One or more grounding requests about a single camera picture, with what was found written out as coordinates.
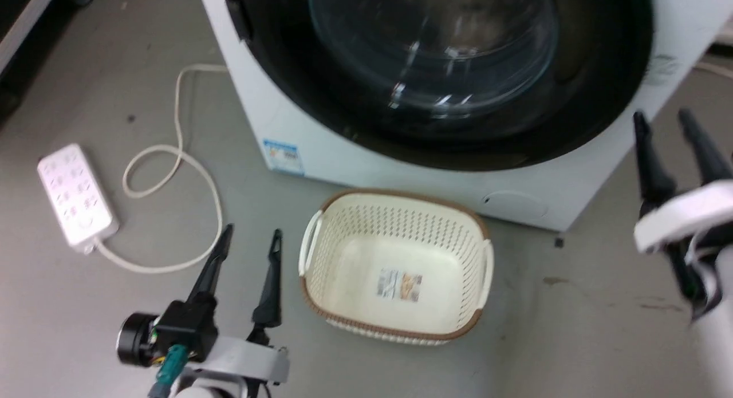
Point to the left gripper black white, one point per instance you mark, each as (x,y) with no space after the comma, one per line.
(186,326)

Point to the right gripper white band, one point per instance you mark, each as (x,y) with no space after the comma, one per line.
(687,215)

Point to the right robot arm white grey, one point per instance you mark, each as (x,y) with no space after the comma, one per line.
(716,358)

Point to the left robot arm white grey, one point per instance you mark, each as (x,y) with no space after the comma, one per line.
(209,389)

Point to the black round glass washer door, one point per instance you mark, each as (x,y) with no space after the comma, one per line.
(515,141)

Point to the white front-load washing machine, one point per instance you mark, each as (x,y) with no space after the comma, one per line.
(372,170)

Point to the blue energy label sticker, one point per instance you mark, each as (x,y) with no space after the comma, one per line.
(283,156)

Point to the cream laundry basket brown rim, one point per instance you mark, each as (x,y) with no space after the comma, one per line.
(395,255)

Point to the white power strip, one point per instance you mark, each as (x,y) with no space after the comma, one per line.
(74,197)

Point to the dark cabinet with white edge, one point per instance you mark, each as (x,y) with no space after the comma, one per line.
(17,26)

